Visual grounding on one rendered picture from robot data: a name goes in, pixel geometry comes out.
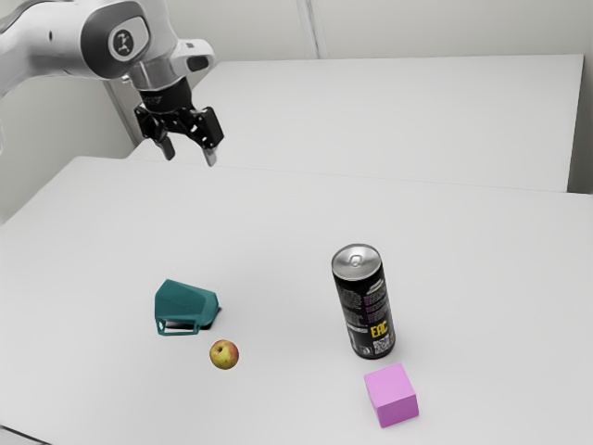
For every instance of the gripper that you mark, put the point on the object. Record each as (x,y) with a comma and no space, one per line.
(167,104)

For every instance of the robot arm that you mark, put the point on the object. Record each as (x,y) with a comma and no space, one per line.
(55,41)

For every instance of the teal faceted mug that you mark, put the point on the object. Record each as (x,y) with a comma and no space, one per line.
(184,309)

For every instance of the yellow red apple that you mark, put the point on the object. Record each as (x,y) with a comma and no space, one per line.
(224,354)

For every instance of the black drink can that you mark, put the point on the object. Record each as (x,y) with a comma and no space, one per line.
(363,306)

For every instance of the pink cube block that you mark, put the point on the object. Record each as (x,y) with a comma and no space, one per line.
(391,394)

